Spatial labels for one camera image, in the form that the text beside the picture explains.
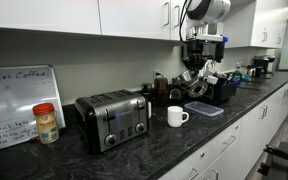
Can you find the white wall cabinet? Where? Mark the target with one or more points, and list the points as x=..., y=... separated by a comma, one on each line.
x=67, y=15
x=254, y=23

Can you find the red marker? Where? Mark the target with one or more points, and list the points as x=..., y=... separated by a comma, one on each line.
x=34, y=139

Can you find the white wall outlet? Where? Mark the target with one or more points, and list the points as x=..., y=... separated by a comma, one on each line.
x=157, y=74

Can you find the dark brown canister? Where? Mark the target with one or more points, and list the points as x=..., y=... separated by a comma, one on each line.
x=161, y=91

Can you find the white base cabinets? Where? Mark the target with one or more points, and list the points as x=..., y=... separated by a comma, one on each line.
x=244, y=143

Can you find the steel wall dispenser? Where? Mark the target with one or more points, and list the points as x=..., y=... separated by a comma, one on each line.
x=184, y=52

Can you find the creamer jar red lid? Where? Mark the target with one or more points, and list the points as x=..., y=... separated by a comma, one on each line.
x=46, y=125

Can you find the black coffee maker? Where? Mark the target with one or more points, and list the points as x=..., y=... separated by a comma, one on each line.
x=263, y=65

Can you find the small black canister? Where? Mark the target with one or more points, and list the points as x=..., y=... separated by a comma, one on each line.
x=146, y=91

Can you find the black cylinder fixture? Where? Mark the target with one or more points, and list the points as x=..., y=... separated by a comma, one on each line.
x=219, y=51

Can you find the blue soap bottle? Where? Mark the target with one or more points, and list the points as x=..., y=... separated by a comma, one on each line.
x=237, y=76

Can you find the clear plastic lid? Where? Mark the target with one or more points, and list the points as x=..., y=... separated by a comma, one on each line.
x=204, y=108

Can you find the silver four-slot toaster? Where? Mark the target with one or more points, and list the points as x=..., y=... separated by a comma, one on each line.
x=114, y=120

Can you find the black dish rack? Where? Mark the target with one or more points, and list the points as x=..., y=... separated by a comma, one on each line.
x=222, y=91

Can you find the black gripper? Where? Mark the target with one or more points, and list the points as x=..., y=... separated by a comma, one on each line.
x=197, y=53

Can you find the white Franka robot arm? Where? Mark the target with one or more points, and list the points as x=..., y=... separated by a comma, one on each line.
x=210, y=11

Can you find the stainless steel funnel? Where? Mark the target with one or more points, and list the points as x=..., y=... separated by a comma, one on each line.
x=199, y=90

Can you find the whiteboard with handwriting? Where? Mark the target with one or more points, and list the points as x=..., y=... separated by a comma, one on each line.
x=14, y=96

